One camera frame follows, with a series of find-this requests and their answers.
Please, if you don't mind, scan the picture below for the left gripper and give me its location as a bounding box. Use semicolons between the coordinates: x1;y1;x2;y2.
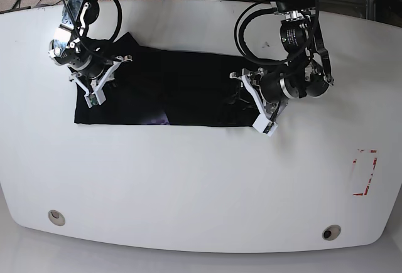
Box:
229;68;288;122

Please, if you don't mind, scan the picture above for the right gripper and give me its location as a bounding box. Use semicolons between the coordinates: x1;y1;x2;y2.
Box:
69;55;133;97

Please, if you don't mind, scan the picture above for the black t-shirt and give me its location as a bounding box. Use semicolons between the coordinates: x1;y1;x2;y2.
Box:
74;33;259;127

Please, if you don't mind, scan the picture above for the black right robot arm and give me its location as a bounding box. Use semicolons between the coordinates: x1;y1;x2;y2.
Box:
48;0;133;107

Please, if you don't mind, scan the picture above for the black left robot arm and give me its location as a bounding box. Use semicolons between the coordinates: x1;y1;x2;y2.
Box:
231;0;334;126

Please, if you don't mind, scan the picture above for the red tape rectangle marking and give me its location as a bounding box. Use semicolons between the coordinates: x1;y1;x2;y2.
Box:
351;149;379;196

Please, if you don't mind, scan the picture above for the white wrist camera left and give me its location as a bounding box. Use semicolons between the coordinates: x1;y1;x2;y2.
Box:
253;114;278;137

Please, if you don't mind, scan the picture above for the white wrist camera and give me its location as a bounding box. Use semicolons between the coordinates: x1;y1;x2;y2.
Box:
84;90;106;108
253;114;278;137

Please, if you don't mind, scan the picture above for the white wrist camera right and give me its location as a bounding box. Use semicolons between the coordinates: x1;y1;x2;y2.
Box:
84;90;106;108

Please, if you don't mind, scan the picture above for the right table cable grommet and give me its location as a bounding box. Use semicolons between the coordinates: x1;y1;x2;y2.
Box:
322;225;342;241

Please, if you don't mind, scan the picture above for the table cable grommet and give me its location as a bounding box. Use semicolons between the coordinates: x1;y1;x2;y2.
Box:
48;210;66;227
322;225;342;241

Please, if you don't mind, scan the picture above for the left table cable grommet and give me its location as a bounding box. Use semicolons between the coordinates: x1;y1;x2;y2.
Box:
48;210;66;227

